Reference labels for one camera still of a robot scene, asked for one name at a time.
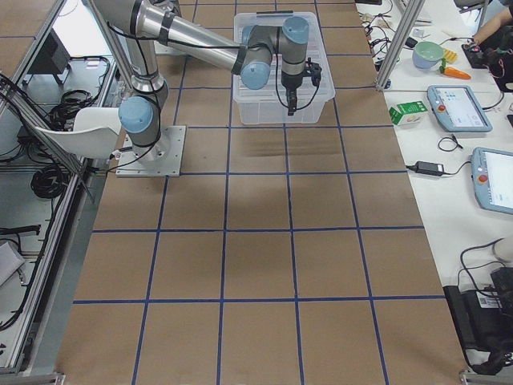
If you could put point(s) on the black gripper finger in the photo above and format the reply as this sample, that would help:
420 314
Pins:
290 105
293 104

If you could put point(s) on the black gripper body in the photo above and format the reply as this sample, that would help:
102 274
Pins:
289 82

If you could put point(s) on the clear plastic box lid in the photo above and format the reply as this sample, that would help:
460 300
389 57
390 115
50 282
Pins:
265 42

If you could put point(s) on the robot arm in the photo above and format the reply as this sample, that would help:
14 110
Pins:
143 24

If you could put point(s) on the clear plastic storage box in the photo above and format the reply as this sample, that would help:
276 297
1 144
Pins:
266 105

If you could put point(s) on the green white carton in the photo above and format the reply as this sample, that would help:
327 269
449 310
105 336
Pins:
407 113

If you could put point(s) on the green bowl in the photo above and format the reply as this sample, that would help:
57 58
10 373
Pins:
427 54

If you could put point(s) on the black power adapter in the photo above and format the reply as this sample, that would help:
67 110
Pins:
429 168

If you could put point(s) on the toy carrot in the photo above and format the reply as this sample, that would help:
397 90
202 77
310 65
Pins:
453 72

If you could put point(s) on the yellow toy corn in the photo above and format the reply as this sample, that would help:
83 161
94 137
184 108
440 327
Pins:
449 56

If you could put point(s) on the far teach pendant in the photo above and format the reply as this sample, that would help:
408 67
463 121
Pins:
457 110

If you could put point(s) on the teach pendant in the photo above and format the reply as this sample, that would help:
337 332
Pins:
457 110
491 172

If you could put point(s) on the white chair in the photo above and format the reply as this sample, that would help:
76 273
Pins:
94 135

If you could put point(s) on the near teach pendant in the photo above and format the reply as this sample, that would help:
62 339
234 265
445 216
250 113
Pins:
491 172

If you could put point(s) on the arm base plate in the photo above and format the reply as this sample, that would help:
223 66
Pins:
164 159

